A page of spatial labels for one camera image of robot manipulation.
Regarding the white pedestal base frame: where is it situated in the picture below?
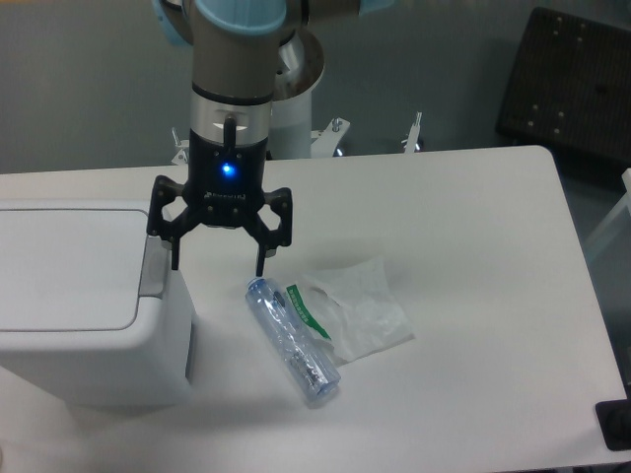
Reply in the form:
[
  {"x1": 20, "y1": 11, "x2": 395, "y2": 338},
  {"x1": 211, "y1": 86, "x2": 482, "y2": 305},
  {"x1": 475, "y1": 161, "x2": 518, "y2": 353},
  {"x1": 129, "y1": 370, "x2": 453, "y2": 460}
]
[{"x1": 171, "y1": 111, "x2": 424, "y2": 166}]

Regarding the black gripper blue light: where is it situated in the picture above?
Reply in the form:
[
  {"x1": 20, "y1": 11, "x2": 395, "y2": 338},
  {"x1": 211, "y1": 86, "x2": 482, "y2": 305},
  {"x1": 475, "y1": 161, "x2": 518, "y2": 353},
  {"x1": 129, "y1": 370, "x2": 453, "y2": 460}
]
[{"x1": 146, "y1": 128, "x2": 296, "y2": 277}]

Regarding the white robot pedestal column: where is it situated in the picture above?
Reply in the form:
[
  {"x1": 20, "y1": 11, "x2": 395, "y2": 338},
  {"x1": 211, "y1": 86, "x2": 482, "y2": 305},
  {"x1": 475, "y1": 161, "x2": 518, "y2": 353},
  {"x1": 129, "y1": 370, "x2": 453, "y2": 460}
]
[{"x1": 268, "y1": 28, "x2": 324, "y2": 160}]

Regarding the black clamp at table corner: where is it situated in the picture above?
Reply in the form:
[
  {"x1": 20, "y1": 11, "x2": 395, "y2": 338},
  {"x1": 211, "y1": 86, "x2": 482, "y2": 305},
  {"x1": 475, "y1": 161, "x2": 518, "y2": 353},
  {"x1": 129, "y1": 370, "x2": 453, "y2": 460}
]
[{"x1": 596, "y1": 399, "x2": 630, "y2": 451}]

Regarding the crumpled clear plastic bag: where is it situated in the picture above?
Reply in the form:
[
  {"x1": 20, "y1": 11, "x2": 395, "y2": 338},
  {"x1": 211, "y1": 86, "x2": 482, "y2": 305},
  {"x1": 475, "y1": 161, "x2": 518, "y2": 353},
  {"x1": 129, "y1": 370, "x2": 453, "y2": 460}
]
[{"x1": 285, "y1": 257, "x2": 414, "y2": 367}]

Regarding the clear blue plastic bottle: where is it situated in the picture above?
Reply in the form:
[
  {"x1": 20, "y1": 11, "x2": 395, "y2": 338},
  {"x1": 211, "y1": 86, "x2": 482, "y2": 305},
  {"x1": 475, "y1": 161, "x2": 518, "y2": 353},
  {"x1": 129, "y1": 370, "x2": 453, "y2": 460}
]
[{"x1": 245, "y1": 277, "x2": 341, "y2": 405}]

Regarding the white push-top trash can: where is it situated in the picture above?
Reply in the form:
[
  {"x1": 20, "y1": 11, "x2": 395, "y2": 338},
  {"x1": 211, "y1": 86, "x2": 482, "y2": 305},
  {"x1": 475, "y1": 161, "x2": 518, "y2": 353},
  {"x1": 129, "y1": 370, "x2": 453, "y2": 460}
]
[{"x1": 1, "y1": 199, "x2": 195, "y2": 407}]

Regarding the dark perforated floor mat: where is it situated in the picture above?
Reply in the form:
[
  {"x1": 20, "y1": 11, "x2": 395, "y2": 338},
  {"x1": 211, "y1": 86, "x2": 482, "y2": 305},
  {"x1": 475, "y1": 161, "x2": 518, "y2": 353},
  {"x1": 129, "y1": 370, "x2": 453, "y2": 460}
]
[{"x1": 496, "y1": 7, "x2": 630, "y2": 167}]

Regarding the translucent bin at right edge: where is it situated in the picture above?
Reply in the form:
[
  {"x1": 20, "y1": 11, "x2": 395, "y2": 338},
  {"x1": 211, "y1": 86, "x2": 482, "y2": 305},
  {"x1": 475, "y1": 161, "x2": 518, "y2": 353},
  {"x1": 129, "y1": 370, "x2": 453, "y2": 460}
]
[{"x1": 585, "y1": 169, "x2": 630, "y2": 390}]

